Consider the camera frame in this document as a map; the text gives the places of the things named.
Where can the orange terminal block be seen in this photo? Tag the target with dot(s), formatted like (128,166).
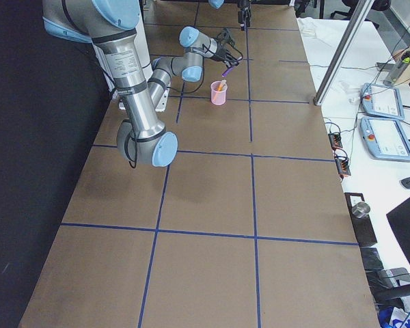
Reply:
(342,165)
(335,140)

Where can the upper orange terminal block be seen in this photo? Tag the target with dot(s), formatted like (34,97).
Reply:
(335,140)

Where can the grey water bottle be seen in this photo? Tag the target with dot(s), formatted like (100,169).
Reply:
(402,61)

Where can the teach pendant tablet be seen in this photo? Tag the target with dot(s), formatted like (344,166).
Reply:
(385,139)
(381,101)

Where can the white desk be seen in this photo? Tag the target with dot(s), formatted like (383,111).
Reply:
(373,181)

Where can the orange highlighter pen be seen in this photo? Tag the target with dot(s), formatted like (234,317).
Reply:
(221,85)

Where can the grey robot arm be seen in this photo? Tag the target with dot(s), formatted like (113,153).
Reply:
(218,3)
(116,28)

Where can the lower orange terminal block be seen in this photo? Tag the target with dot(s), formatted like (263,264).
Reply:
(342,165)

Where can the steel cup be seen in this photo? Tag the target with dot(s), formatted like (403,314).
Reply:
(360,210)

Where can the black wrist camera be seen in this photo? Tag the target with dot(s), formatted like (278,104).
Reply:
(225,38)

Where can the pink mesh pen holder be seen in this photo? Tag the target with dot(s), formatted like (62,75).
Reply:
(217,98)

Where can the aluminium frame post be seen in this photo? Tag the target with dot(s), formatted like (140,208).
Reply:
(357,18)

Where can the upper teach pendant tablet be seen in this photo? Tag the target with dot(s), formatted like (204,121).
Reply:
(381,101)

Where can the lower teach pendant tablet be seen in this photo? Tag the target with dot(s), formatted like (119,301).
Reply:
(385,139)

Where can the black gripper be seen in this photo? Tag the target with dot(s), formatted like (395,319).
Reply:
(221,53)
(243,16)

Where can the purple highlighter pen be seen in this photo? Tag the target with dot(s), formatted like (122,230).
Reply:
(227,71)

